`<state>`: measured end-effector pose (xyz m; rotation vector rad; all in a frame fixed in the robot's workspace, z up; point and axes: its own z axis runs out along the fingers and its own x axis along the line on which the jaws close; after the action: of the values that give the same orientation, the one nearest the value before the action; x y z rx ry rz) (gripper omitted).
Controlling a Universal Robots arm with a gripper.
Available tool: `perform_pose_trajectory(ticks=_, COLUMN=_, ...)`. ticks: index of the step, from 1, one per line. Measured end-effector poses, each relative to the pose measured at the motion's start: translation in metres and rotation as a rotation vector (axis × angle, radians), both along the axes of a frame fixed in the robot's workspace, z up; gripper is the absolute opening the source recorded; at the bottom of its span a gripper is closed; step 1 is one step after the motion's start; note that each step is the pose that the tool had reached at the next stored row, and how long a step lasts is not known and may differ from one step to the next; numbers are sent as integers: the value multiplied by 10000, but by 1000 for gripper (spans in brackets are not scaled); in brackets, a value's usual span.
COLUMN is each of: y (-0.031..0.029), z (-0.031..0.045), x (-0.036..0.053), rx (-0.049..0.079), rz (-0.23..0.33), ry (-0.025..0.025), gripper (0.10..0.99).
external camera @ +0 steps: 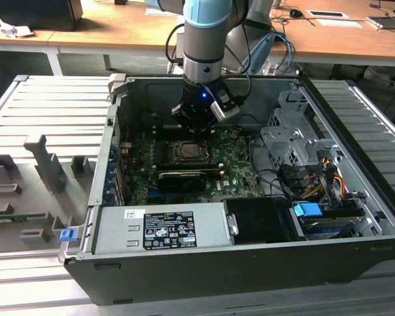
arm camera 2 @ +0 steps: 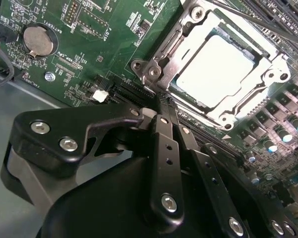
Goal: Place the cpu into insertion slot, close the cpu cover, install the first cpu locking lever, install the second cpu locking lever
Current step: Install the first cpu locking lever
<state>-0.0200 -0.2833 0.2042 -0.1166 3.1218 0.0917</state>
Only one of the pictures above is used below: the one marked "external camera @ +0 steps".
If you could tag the black PC case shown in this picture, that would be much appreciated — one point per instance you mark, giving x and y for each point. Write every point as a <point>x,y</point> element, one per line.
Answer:
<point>217,273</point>

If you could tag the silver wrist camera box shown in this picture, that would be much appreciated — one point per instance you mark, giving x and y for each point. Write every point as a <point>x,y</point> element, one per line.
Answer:
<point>225,108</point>

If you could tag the black equipment box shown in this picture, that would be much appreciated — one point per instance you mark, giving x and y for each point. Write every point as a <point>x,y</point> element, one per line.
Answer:
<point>36,13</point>

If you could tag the hard disk in blue carrier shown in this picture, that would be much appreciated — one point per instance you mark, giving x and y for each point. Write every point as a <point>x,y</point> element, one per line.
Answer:
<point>306,210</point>

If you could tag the blue case latch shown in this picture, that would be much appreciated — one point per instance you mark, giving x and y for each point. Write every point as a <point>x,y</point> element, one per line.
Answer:
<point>67,236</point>

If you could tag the grey parts rack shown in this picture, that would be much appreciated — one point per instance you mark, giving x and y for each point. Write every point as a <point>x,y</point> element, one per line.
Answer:
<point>46,161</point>

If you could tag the black graphics card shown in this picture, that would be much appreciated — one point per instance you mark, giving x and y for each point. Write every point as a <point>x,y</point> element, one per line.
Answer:
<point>181,182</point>

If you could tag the black plastic fan shroud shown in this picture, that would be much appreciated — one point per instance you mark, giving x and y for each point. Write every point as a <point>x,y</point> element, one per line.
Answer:
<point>260,220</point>

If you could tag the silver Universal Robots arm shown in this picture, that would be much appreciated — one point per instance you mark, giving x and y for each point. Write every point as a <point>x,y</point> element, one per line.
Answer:
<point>204,42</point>

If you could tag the green RAM stick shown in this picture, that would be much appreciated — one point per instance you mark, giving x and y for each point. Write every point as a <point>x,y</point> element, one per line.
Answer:
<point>16,217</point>

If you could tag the crumpled white paper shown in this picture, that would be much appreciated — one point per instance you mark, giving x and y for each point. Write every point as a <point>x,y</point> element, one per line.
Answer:
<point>13,29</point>

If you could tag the pale blue teach pendant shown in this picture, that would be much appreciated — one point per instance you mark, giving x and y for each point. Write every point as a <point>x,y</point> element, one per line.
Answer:
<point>263,52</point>

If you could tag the silver power supply unit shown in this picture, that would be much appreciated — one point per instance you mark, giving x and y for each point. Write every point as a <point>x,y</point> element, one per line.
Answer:
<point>118,230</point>

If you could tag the grey laptop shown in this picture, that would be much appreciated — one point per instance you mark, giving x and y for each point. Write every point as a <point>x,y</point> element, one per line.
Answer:
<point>388,23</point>

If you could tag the white paper sheet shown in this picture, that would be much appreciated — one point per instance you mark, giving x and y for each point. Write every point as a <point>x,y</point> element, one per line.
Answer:
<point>339,23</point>
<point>159,13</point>

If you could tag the green motherboard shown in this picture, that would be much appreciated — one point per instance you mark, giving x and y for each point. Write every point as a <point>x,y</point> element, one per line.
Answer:
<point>237,164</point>

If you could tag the black computer mouse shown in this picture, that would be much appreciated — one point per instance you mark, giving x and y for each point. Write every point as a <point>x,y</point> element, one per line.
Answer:
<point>295,13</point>

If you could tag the wooden desk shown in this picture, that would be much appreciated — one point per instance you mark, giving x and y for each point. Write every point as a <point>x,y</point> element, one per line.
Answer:
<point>118,29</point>

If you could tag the metal drive cage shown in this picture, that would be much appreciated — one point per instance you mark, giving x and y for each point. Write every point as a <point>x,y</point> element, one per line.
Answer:
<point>283,145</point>

